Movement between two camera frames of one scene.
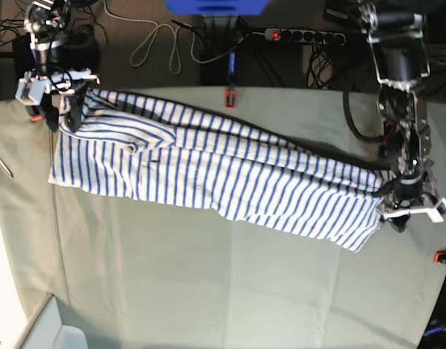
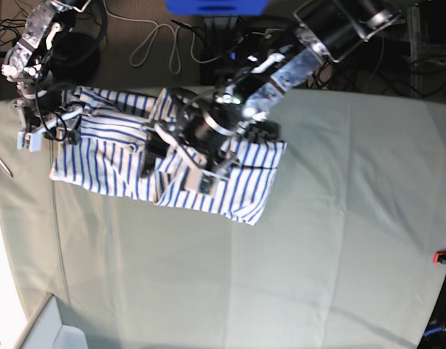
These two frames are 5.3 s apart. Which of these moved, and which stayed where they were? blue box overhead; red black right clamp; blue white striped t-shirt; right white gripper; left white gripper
Moved: right white gripper; left white gripper; blue white striped t-shirt
Stayed: red black right clamp; blue box overhead
